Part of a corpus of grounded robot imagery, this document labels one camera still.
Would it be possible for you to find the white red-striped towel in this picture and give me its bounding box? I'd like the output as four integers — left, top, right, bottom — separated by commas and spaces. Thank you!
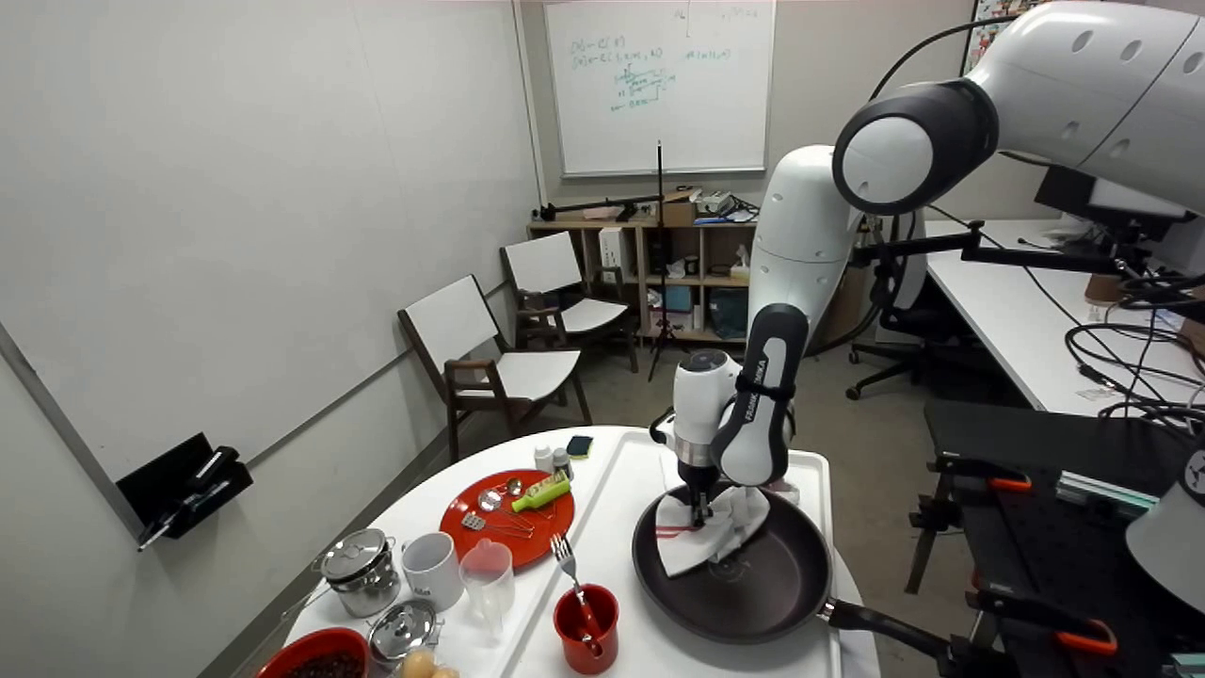
652, 481, 777, 579

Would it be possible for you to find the small steel lidded pot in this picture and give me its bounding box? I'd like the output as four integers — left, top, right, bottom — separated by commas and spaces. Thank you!
367, 597, 444, 666

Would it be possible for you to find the black monitor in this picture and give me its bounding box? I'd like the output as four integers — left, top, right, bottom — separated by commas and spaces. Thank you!
1031, 163, 1205, 250

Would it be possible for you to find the pale green power strip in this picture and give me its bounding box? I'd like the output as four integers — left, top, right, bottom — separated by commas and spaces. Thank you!
1054, 466, 1163, 518

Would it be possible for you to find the clear drinking glass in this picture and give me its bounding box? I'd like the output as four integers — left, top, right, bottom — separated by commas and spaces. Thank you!
459, 538, 521, 647

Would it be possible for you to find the wooden shelf unit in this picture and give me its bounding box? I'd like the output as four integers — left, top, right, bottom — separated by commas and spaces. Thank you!
631, 220, 769, 356

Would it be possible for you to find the black tripod stand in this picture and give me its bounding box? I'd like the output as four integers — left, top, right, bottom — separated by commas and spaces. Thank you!
642, 141, 703, 383

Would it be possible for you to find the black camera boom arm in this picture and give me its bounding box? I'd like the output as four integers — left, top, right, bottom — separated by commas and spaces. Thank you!
849, 224, 1205, 324

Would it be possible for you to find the red round plate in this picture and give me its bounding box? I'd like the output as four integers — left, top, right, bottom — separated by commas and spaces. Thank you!
436, 466, 581, 577

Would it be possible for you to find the orange-handled black clamp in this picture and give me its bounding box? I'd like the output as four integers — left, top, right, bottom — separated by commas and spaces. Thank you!
959, 579, 1121, 666
903, 447, 1039, 597

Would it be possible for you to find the small brown box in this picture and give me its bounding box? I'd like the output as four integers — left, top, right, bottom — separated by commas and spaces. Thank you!
1083, 268, 1129, 308

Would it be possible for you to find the black robot table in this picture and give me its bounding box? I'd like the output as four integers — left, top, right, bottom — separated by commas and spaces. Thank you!
924, 400, 1205, 678

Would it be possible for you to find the black looped cable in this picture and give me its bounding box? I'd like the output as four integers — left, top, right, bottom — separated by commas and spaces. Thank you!
1062, 322, 1205, 426

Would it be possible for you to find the black marker tray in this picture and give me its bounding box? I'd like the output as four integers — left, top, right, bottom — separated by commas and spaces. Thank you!
114, 428, 254, 546

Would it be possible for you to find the red bowl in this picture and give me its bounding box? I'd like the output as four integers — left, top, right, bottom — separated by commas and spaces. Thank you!
254, 627, 376, 678

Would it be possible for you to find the large wall-mounted whiteboard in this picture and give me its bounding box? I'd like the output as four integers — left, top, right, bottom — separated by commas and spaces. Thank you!
0, 0, 537, 546

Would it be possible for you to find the white plastic tray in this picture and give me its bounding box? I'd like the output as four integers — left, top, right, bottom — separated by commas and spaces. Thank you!
501, 428, 848, 678

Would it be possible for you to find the lime green small package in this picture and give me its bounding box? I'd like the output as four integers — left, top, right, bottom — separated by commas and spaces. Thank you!
507, 471, 575, 518

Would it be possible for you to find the red cup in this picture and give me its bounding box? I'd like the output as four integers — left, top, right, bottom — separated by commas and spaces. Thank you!
549, 579, 622, 678

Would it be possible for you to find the steel canister with lid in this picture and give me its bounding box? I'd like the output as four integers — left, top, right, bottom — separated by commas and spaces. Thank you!
317, 525, 406, 621

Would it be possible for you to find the white wooden-framed chair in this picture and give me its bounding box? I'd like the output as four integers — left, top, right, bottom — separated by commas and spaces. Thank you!
501, 230, 639, 372
398, 274, 595, 464

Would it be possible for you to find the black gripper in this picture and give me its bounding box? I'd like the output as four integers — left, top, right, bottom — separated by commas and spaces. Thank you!
672, 457, 725, 529

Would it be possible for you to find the wooden side table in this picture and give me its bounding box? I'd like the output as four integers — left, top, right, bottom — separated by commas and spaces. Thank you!
527, 202, 654, 305

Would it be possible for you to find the white desk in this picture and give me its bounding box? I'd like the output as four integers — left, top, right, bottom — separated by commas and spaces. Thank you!
918, 214, 1205, 421

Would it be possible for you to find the white marker pen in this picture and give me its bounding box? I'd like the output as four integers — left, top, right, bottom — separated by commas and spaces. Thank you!
137, 495, 217, 556

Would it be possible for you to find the small cardboard box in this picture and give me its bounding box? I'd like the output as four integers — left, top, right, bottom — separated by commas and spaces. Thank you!
657, 185, 703, 230

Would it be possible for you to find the black office chair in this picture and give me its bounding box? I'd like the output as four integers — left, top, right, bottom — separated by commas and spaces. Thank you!
844, 202, 972, 405

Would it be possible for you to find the silver metal utensil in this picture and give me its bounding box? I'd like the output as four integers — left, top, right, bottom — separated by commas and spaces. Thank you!
546, 535, 603, 636

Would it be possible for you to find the dark frying pan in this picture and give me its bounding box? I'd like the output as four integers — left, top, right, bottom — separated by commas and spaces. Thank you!
627, 485, 994, 678

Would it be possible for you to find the whiteboard with green writing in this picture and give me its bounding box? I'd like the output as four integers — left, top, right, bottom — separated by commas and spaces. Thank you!
542, 0, 770, 182

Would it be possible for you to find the white ceramic mug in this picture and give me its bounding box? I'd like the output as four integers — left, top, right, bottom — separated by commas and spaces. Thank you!
398, 529, 467, 615

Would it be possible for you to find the long black tube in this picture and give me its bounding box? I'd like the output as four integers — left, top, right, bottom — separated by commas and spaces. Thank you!
531, 194, 657, 224

